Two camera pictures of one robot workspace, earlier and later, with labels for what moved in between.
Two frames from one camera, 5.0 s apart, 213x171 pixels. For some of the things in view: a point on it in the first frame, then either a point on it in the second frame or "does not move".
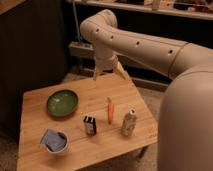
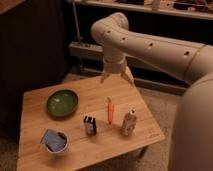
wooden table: [82, 124] does not move
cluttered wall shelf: [195, 8] does not move
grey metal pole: [78, 36] does not move
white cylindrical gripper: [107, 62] → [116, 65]
